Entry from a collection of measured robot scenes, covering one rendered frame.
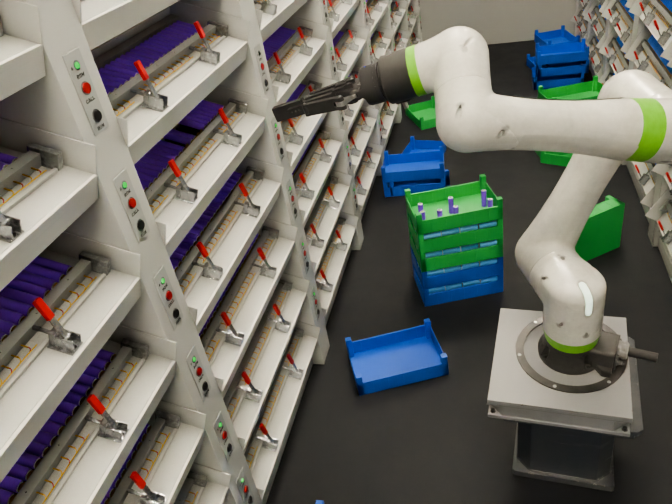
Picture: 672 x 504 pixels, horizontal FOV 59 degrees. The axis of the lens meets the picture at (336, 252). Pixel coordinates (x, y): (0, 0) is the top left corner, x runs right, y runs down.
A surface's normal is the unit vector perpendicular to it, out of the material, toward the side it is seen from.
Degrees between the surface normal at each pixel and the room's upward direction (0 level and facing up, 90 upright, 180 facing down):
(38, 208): 21
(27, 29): 90
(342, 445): 0
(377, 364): 0
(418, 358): 0
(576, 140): 100
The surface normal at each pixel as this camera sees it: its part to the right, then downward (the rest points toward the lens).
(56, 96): -0.21, 0.57
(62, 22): 0.96, -0.01
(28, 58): 0.96, 0.29
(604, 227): 0.40, 0.46
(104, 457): 0.20, -0.77
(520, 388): -0.18, -0.77
